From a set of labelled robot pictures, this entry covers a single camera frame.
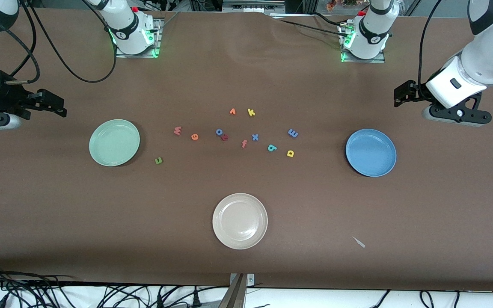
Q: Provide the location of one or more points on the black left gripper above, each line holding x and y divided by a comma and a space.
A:
417, 92

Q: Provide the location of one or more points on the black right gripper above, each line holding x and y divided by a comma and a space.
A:
7, 98

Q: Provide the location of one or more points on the blue foam letter m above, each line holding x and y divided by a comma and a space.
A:
292, 133

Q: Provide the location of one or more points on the pink foam letter w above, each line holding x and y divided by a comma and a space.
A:
177, 131

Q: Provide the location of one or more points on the teal foam letter b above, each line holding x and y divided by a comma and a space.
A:
272, 149

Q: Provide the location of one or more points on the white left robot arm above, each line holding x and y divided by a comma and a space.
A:
482, 60

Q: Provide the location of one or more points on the blue plate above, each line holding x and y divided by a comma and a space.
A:
370, 152

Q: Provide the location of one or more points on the green plate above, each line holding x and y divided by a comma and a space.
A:
114, 142

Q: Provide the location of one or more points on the yellow foam letter k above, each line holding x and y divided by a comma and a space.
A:
250, 112

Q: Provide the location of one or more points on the white paper scrap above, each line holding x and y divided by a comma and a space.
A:
359, 242

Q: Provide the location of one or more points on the grey metal device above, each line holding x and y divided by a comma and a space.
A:
250, 5

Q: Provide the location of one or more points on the beige plate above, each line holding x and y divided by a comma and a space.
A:
240, 221

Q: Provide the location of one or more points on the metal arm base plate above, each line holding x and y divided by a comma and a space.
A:
137, 55
364, 61

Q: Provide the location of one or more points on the metal table bracket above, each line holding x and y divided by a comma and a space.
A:
238, 295

